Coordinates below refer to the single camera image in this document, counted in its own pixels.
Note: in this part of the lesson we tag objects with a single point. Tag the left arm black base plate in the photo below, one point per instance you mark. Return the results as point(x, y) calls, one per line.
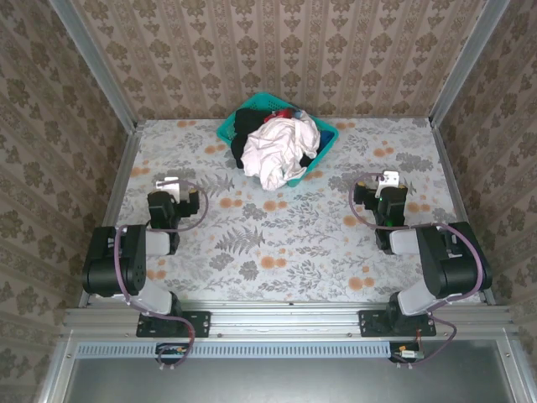
point(201, 323)

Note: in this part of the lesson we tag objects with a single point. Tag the aluminium mounting rail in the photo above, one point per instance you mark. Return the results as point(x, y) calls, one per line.
point(285, 321)

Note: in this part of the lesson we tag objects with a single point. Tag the black t-shirt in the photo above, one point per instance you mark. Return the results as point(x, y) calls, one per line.
point(245, 126)

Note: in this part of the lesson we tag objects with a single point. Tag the teal plastic basket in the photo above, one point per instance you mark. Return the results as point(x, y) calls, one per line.
point(251, 107)

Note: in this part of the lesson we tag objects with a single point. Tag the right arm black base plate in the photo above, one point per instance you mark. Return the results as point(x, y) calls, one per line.
point(369, 323)

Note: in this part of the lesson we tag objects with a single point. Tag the white red-print t-shirt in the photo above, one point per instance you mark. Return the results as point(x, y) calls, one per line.
point(277, 147)

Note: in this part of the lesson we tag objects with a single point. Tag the grey metal sheet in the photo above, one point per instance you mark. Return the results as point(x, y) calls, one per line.
point(293, 380)

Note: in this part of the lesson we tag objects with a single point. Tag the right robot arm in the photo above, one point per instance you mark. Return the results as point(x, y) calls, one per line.
point(453, 268)

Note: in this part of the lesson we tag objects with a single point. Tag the aluminium table side rail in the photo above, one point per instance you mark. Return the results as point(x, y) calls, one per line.
point(459, 197)
point(119, 184)

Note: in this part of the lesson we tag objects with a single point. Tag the aluminium frame post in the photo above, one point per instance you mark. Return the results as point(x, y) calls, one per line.
point(465, 63)
point(92, 63)

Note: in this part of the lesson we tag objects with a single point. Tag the small connector board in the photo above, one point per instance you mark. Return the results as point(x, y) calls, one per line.
point(407, 352)
point(172, 352)

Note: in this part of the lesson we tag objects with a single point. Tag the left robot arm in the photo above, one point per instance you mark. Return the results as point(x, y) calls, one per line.
point(113, 268)

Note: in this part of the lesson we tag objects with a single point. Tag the floral table cover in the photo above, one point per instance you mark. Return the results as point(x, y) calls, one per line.
point(302, 252)

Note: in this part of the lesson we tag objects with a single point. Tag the blue garment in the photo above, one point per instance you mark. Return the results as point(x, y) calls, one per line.
point(327, 140)

